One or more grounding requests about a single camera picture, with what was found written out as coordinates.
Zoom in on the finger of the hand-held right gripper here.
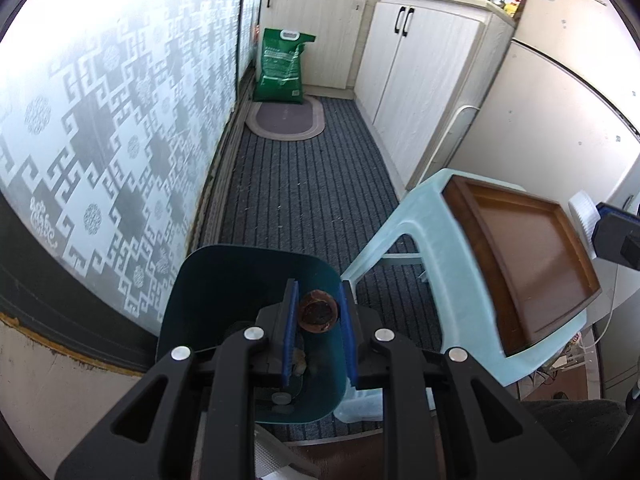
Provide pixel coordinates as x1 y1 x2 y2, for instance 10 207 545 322
591 201 640 268

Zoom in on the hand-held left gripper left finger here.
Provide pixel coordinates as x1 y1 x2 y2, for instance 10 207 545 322
55 280 301 480

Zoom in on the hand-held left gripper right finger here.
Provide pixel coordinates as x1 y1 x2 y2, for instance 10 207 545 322
339 281 583 480

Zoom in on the small brown cup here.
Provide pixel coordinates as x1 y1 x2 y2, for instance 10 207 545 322
298 289 340 334

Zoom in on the white ribbed plastic object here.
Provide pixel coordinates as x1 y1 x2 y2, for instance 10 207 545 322
568 190 600 261

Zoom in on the dark green waste bin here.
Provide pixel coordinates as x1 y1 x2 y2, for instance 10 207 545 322
156 245 347 426

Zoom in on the brown wooden tray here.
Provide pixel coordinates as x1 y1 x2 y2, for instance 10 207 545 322
442 174 602 359

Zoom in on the white power strip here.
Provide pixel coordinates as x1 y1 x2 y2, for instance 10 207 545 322
549 339 587 377

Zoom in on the light blue plastic stool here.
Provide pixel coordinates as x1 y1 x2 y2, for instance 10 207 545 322
334 167 589 424

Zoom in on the white refrigerator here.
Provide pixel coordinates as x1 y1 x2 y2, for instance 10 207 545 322
447 0 640 401

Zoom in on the grey striped carpet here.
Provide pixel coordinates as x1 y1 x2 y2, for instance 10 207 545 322
195 94 448 446

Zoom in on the white rounded panel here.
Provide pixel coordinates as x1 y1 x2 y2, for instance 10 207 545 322
429 105 484 184

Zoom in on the dark grey cloth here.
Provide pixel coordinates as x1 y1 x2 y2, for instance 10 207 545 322
520 397 634 480

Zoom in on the grey oval floor mat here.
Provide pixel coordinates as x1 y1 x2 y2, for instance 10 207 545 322
245 95 327 142

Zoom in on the white double-door kitchen cabinet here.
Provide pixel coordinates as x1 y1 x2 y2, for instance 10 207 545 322
354 0 517 193

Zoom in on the green rice bag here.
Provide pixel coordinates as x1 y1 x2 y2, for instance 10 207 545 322
252 27 318 106

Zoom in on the wide patterned frosted glass door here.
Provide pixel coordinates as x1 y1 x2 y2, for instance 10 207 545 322
0 0 250 333

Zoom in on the white single-door kitchen cabinet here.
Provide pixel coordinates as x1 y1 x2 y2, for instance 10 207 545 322
260 0 382 102

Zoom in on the narrow patterned frosted glass door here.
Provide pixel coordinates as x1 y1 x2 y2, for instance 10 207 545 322
235 0 266 81

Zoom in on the white cable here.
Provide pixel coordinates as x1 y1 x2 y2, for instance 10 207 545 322
580 260 624 361

